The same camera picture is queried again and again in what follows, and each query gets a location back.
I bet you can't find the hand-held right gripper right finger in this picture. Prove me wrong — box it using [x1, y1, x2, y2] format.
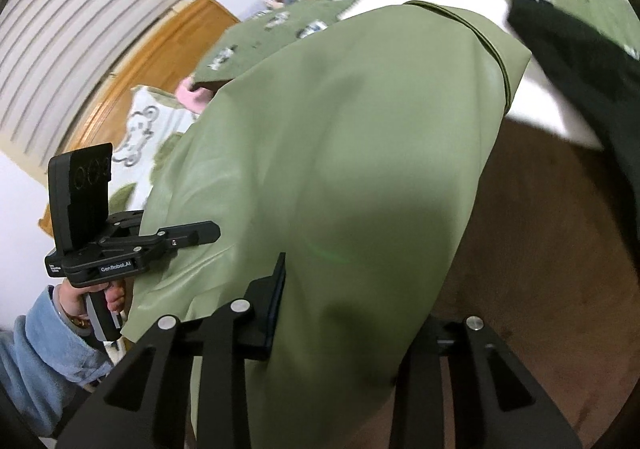
[390, 314, 583, 449]

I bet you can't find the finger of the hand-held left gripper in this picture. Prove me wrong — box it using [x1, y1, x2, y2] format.
[99, 220, 222, 260]
[106, 209, 146, 233]

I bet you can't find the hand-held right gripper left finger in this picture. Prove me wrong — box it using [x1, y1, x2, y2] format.
[59, 251, 288, 449]

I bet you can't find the olive green jacket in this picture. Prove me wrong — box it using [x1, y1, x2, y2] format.
[122, 0, 532, 449]

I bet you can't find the person's left forearm blue sleeve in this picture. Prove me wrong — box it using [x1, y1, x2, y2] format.
[0, 286, 116, 437]

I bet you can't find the person's left hand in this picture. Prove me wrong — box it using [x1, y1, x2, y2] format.
[54, 281, 128, 330]

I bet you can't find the white bear print pillow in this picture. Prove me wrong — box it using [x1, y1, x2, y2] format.
[107, 85, 201, 215]

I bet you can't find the brown bed sheet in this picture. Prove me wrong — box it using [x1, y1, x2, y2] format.
[430, 116, 640, 430]

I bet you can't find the pink cloth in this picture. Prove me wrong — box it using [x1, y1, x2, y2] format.
[175, 76, 211, 115]

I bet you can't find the white window blind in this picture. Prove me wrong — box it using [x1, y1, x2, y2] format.
[0, 0, 183, 160]

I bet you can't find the wooden headboard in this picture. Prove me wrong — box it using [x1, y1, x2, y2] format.
[37, 0, 241, 235]

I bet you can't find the green cow print blanket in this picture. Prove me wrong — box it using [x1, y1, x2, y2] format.
[192, 0, 640, 85]

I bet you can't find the black garment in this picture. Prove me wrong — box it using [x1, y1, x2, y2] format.
[507, 0, 640, 250]

